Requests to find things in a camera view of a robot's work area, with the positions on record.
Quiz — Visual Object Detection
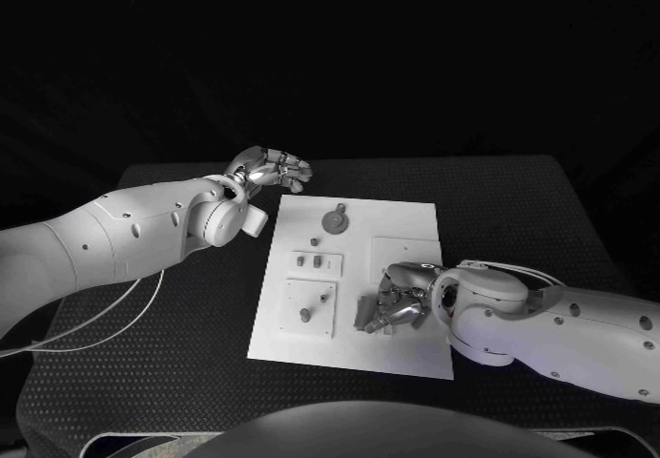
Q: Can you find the white task board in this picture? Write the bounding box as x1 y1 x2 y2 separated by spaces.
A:
245 194 457 381

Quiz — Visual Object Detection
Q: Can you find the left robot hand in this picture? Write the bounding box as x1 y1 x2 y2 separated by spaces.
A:
224 145 316 195

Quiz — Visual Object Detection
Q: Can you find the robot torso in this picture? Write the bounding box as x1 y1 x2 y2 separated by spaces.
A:
180 400 592 458

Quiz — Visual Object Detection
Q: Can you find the grey gear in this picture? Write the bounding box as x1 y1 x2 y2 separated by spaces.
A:
320 202 350 237

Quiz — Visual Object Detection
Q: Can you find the white cable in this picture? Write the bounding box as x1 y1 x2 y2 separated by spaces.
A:
457 260 568 288
0 277 144 356
0 269 166 359

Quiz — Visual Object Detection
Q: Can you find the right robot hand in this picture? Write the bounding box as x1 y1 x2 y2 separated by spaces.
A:
363 261 450 334

